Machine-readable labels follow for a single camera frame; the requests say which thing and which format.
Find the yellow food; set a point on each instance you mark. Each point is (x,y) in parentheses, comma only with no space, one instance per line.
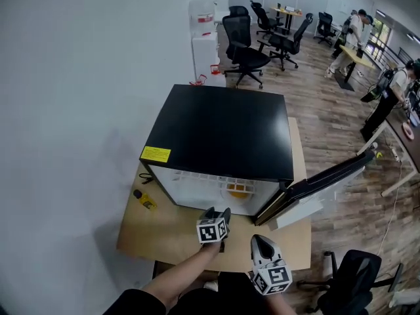
(237,194)

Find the round yellow table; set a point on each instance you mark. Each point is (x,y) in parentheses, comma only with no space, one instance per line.
(287,12)

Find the brown desk with white frame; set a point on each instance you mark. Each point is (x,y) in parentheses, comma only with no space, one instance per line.
(402,139)

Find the white power strip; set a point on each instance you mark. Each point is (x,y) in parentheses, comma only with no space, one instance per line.
(396,154)

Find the clear water bottle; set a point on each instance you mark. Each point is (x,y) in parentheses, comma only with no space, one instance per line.
(201,16)

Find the black mini fridge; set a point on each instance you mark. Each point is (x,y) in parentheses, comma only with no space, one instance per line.
(216,133)

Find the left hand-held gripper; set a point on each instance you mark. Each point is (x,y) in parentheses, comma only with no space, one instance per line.
(211,231)

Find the black mesh office chair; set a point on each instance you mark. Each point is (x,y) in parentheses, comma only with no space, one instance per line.
(287,44)
(244,56)
(265,18)
(356,284)
(325,26)

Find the person's black clothing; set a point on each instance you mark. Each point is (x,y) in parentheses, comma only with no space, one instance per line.
(229,297)

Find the black railing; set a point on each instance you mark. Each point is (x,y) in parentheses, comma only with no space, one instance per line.
(406,55)

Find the window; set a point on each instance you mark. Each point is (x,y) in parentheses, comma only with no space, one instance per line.
(380,39)

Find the person's right forearm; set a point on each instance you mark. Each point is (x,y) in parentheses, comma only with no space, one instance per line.
(279,304)

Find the white water dispenser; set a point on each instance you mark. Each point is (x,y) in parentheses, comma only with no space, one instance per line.
(206,54)

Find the yellow tool with black cap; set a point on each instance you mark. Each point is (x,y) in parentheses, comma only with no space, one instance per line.
(146,201)

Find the pink object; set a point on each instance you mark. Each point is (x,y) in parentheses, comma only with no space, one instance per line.
(407,131)

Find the person's left forearm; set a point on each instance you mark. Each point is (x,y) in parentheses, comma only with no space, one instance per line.
(183,274)

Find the yellow standing desk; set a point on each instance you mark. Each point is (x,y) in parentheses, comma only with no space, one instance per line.
(352,54)

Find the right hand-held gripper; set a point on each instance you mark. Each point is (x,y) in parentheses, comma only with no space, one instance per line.
(269,267)

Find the small yellow-green object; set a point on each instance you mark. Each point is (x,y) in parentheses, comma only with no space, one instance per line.
(379,155)

